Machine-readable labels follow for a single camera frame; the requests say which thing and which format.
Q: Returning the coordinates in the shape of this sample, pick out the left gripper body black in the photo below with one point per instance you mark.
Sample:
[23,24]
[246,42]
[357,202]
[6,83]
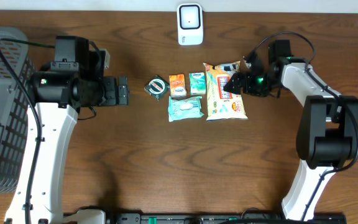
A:
[110,93]

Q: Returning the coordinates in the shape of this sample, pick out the green Zappy wipes pack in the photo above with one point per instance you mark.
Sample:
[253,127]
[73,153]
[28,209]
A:
[184,109]

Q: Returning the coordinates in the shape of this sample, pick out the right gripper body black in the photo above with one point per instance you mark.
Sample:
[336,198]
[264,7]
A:
[257,84]

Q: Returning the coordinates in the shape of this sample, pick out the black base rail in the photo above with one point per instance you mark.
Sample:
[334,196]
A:
[197,218]

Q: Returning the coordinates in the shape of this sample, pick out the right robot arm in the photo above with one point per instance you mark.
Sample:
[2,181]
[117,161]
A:
[327,137]

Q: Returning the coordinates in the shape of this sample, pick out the small teal tissue pack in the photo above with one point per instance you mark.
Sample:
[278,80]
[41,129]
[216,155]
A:
[197,83]

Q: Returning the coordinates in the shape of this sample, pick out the small orange tissue pack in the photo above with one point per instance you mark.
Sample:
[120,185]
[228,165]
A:
[177,86]

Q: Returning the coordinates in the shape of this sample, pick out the white barcode scanner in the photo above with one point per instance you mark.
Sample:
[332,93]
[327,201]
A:
[190,24]

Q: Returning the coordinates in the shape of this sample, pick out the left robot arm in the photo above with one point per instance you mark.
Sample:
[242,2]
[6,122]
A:
[73,80]

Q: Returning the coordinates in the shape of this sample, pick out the grey plastic mesh basket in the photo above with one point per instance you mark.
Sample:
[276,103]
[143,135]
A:
[13,107]

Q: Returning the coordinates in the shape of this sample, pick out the red white tape roll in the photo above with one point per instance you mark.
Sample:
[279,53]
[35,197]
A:
[157,87]

